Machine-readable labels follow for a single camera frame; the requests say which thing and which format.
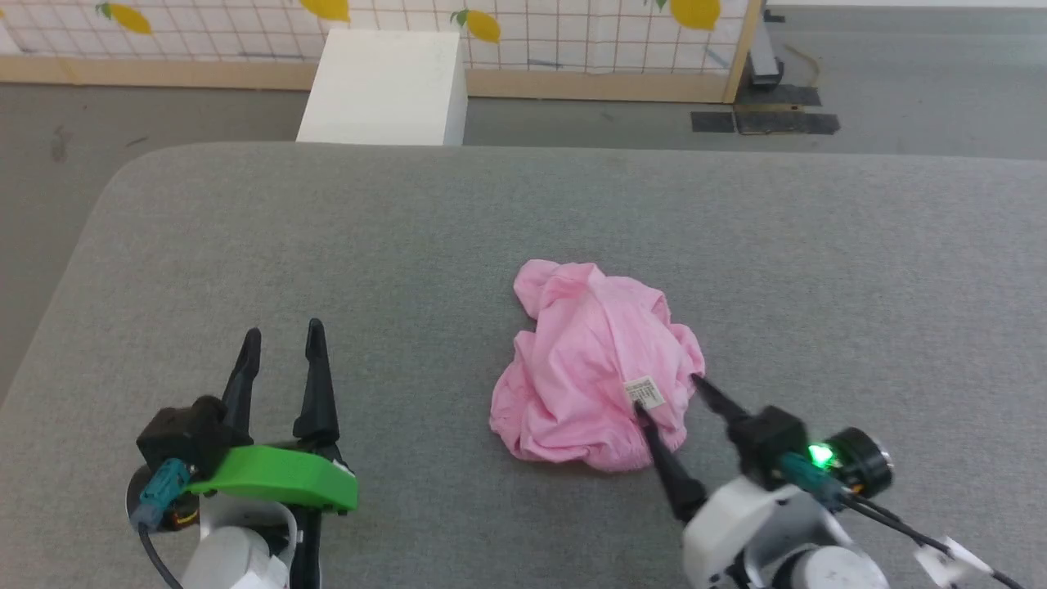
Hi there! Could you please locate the white box pedestal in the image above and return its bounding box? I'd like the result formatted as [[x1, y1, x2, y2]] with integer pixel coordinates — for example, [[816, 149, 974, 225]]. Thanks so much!
[[295, 29, 470, 147]]

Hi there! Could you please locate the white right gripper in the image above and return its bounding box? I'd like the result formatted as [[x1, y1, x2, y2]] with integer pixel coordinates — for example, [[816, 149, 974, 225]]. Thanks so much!
[[633, 373, 853, 589]]

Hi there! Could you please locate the lemon-patterned grid panel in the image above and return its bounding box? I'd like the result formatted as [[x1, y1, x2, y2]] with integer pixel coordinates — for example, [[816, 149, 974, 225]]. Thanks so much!
[[0, 0, 766, 106]]

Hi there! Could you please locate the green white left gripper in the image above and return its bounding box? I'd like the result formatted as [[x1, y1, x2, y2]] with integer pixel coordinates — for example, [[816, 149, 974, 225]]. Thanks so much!
[[185, 318, 360, 573]]

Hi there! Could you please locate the grey metal stand foot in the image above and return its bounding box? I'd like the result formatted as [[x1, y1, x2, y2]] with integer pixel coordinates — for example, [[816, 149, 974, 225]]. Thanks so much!
[[748, 15, 788, 90]]

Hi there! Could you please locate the black cable with teal plug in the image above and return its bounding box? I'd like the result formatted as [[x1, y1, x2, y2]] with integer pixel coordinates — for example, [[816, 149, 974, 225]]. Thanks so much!
[[129, 457, 195, 589]]

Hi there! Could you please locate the pink garment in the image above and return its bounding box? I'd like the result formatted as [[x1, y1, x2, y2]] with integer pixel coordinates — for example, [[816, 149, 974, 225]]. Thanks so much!
[[488, 259, 707, 474]]

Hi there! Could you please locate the long black floor tape patch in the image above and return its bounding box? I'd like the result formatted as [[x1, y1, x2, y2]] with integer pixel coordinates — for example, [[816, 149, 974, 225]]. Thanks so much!
[[734, 109, 842, 137]]

